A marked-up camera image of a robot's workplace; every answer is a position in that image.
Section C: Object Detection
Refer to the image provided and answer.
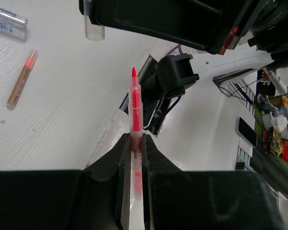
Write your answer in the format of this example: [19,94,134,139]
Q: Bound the red translucent pen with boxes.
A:
[128,68,144,230]

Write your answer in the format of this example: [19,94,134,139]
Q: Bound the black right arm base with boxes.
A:
[140,53,199,136]

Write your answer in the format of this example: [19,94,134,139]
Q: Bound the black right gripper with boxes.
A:
[220,0,288,70]

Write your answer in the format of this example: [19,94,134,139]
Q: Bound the clear blue-capped spray bottle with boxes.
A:
[0,7,28,40]

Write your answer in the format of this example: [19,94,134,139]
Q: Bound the brown translucent pen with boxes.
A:
[7,49,38,110]

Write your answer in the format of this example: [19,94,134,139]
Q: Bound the clear pen cap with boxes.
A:
[83,0,105,41]

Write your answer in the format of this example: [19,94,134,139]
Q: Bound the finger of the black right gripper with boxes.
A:
[79,0,250,55]

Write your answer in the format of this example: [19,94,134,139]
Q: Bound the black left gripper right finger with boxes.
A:
[142,135,285,230]

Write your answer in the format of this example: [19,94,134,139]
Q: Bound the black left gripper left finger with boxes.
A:
[0,134,131,230]

